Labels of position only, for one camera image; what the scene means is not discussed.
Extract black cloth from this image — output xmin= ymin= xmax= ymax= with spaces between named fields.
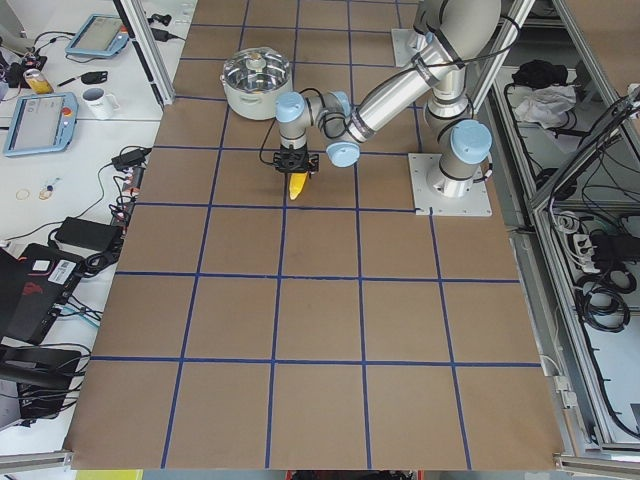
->
xmin=512 ymin=59 xmax=568 ymax=89

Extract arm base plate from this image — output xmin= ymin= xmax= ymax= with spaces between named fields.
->
xmin=391 ymin=29 xmax=426 ymax=67
xmin=408 ymin=153 xmax=492 ymax=217

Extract coiled black cables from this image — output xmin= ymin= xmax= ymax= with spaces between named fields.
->
xmin=574 ymin=269 xmax=632 ymax=334

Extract power strip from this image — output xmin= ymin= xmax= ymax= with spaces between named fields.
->
xmin=109 ymin=165 xmax=146 ymax=228

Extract white crumpled cloth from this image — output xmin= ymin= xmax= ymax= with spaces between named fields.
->
xmin=514 ymin=86 xmax=576 ymax=128

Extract glass pot lid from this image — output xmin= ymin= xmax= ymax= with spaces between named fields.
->
xmin=221 ymin=46 xmax=291 ymax=93

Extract yellow corn cob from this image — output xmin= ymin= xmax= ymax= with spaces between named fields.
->
xmin=288 ymin=172 xmax=310 ymax=200

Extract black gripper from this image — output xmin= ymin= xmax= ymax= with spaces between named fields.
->
xmin=273 ymin=146 xmax=319 ymax=177

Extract yellow drink can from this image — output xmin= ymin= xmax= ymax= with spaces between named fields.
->
xmin=23 ymin=69 xmax=54 ymax=94

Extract black laptop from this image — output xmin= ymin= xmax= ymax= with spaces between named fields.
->
xmin=1 ymin=243 xmax=83 ymax=345

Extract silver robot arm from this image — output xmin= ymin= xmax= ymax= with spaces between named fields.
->
xmin=270 ymin=1 xmax=501 ymax=200

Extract far blue teach pendant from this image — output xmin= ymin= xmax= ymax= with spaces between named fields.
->
xmin=65 ymin=14 xmax=129 ymax=58

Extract black power brick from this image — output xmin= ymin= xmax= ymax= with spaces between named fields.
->
xmin=54 ymin=217 xmax=123 ymax=252

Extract blue teach pendant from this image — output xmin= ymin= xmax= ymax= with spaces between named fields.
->
xmin=3 ymin=92 xmax=78 ymax=157
xmin=65 ymin=14 xmax=129 ymax=58

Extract white mug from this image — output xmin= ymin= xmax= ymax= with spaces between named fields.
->
xmin=82 ymin=87 xmax=120 ymax=120

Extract pale green cooking pot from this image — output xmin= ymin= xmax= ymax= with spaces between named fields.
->
xmin=221 ymin=74 xmax=292 ymax=120

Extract black laptop charger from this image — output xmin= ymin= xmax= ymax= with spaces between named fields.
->
xmin=111 ymin=147 xmax=151 ymax=171

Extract near blue teach pendant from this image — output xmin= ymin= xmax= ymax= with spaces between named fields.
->
xmin=3 ymin=92 xmax=78 ymax=157

